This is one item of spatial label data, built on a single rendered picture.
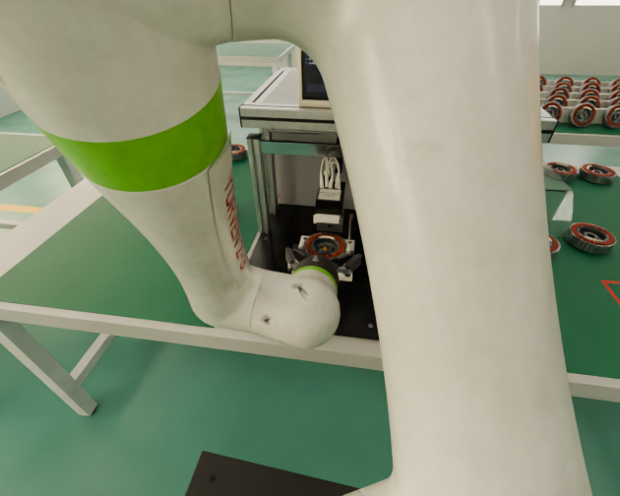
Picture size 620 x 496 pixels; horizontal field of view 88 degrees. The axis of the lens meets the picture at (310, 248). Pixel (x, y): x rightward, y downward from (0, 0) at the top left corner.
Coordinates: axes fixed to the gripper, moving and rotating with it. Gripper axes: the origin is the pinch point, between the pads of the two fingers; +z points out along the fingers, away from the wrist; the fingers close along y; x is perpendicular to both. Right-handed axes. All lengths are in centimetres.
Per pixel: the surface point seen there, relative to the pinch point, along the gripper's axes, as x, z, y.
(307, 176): 16.3, 20.4, -8.5
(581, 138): 37, 104, 115
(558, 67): 190, 616, 349
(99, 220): -1, 11, -73
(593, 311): -8, -4, 63
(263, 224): 2.7, 9.1, -19.1
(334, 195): 13.6, 2.3, 1.1
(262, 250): -2.8, 2.3, -17.4
